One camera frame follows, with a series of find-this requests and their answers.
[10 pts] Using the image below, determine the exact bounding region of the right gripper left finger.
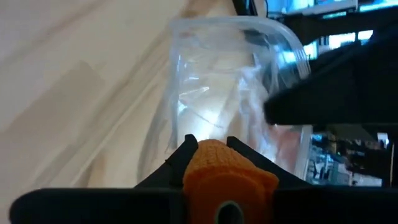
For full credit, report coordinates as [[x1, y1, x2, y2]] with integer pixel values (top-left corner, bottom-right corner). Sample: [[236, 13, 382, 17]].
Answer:
[[9, 133, 200, 224]]

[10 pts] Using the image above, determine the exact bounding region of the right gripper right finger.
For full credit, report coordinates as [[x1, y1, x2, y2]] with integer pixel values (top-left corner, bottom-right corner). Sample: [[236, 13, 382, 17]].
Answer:
[[226, 136, 398, 224]]

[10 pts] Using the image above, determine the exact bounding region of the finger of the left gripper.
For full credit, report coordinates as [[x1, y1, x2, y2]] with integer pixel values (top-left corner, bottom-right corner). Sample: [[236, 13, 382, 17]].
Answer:
[[263, 40, 398, 126]]

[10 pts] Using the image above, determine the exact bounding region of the orange elastic bandage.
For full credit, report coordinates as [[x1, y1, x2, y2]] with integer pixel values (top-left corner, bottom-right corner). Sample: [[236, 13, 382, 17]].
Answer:
[[182, 139, 280, 224]]

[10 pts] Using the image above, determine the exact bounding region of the clear plastic bag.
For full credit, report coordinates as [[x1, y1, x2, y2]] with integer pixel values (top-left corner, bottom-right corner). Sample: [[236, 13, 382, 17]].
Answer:
[[136, 15, 313, 187]]

